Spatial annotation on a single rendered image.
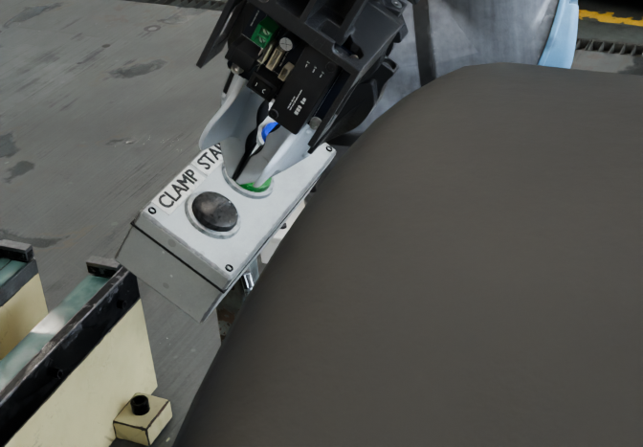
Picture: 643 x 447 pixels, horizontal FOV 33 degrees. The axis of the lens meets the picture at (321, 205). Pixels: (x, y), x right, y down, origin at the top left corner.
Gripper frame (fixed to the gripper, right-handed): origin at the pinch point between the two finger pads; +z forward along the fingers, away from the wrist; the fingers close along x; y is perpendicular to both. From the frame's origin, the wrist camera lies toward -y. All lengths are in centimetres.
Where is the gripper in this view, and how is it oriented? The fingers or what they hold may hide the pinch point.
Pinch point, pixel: (249, 157)
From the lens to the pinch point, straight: 64.5
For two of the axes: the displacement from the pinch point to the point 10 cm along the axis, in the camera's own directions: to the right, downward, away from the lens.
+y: -3.9, 5.0, -7.7
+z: -4.3, 6.4, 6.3
